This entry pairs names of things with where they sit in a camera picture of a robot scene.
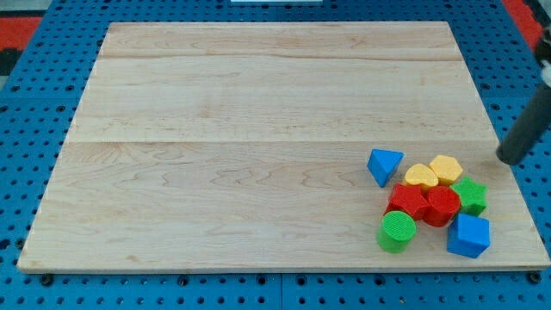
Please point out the black cylindrical robot arm stick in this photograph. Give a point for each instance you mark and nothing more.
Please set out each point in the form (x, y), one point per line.
(535, 118)

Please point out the light wooden board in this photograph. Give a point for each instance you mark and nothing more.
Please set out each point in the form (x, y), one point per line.
(241, 147)

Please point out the blue triangular prism block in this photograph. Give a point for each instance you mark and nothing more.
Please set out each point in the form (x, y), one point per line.
(382, 165)

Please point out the red star block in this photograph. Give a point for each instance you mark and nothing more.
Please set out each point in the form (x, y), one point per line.
(408, 199)

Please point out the yellow heart block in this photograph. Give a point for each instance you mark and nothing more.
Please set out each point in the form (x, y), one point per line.
(421, 175)

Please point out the green cylinder block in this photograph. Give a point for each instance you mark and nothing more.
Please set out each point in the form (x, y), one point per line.
(396, 231)

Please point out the yellow hexagon block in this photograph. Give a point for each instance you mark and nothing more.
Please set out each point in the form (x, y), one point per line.
(447, 169)

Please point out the red cylinder block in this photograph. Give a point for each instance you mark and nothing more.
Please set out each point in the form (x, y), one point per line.
(444, 204)

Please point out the green star block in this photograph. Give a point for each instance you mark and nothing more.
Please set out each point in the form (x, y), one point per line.
(472, 196)

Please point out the blue cube block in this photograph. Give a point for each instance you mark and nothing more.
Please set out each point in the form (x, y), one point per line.
(468, 235)

